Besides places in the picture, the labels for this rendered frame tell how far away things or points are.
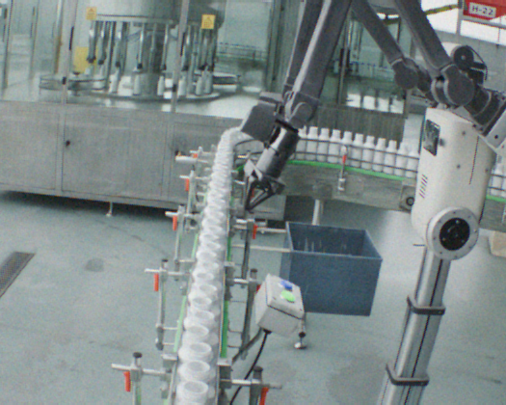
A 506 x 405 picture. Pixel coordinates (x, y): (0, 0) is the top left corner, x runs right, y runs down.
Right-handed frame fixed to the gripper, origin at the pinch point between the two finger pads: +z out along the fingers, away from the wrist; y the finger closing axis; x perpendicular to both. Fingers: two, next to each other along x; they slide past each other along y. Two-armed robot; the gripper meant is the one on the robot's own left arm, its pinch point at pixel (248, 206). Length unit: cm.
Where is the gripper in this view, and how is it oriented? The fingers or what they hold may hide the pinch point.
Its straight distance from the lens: 144.4
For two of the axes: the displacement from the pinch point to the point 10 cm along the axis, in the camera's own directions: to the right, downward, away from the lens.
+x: 8.4, 3.4, 4.3
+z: -4.7, 8.5, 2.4
